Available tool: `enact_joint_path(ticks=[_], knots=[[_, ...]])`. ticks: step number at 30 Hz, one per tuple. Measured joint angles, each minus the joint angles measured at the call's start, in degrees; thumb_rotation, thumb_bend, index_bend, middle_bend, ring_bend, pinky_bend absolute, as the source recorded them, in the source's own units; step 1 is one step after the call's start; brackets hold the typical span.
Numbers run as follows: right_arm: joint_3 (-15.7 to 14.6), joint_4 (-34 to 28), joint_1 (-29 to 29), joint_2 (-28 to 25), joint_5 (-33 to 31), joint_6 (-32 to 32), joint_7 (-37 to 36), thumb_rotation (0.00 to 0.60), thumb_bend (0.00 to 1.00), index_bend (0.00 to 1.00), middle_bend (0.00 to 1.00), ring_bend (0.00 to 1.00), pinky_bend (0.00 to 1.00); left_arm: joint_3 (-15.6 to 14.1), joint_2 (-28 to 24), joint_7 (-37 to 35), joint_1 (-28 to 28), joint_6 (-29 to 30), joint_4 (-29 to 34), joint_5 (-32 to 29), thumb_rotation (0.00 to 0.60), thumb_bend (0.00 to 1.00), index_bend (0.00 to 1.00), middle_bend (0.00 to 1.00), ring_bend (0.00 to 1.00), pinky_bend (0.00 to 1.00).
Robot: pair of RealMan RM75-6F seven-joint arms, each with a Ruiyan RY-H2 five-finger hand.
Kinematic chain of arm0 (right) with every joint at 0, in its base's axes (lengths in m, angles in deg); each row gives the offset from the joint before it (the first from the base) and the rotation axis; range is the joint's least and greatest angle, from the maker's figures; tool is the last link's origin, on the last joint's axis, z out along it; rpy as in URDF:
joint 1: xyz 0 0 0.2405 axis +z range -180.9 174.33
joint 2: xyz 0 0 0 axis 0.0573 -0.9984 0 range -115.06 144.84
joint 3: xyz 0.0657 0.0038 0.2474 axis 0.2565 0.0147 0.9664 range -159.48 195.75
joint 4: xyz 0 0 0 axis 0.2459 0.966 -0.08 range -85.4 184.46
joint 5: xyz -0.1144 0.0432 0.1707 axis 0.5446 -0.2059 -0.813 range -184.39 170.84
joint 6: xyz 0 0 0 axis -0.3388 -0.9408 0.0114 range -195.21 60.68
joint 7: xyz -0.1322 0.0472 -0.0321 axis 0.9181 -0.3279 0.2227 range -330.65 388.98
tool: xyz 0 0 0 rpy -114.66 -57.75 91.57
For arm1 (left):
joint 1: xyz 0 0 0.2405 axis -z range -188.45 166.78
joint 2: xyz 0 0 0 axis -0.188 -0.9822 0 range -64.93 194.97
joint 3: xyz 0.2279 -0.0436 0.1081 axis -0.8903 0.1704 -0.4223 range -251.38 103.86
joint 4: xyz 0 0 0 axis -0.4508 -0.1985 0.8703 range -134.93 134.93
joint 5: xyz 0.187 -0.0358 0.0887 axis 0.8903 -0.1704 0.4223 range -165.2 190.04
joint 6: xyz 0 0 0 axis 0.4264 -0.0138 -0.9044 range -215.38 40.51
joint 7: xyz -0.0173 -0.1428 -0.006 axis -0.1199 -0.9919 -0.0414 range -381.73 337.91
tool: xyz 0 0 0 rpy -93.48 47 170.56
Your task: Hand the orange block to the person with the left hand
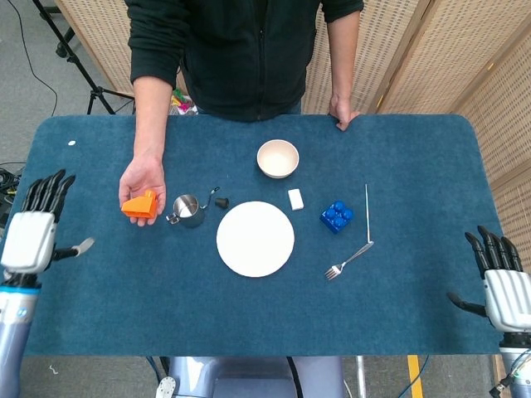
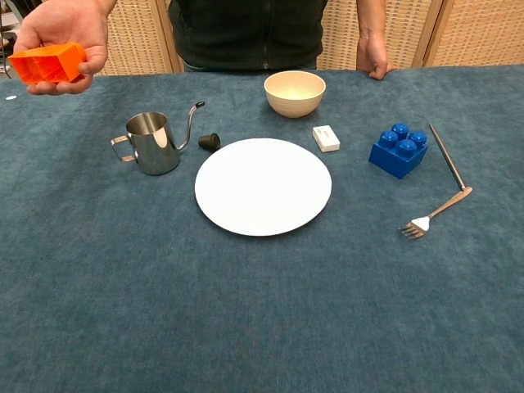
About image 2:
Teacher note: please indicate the person's left hand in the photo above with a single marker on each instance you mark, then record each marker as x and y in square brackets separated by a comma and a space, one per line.
[372, 55]

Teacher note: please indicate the person's right hand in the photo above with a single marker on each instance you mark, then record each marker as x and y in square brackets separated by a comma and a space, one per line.
[69, 22]

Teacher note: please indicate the orange plastic object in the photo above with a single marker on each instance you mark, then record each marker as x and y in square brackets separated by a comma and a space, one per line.
[53, 63]

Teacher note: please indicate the person's right forearm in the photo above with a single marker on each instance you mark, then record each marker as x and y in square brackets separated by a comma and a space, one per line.
[107, 5]

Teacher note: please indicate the person's left forearm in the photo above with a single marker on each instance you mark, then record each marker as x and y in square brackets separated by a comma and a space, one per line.
[370, 18]

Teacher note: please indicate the blue toy block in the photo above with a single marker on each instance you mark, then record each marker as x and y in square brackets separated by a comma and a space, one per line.
[395, 159]

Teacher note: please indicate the person torso black jacket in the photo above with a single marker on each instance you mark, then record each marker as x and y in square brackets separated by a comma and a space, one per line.
[245, 32]

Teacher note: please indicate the beige bowl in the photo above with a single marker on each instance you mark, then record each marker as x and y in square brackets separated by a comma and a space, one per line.
[294, 100]

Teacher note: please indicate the wicker folding screen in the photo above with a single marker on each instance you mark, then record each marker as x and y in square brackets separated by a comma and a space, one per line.
[462, 28]

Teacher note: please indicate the white eraser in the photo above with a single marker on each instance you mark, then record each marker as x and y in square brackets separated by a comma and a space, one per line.
[326, 139]

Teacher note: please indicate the thin white stick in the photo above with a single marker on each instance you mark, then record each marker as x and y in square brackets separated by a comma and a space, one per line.
[446, 157]

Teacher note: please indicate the steel gooseneck pitcher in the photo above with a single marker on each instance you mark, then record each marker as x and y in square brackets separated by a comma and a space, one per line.
[153, 149]

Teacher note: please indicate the silver fork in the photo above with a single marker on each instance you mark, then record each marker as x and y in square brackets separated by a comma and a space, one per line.
[444, 209]

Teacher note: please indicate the white round plate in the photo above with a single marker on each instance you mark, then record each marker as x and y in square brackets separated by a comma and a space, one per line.
[263, 187]

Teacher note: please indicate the small black stopper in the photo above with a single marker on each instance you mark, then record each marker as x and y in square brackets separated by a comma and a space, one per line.
[209, 141]

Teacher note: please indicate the blue table cloth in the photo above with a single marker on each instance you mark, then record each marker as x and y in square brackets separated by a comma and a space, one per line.
[262, 307]

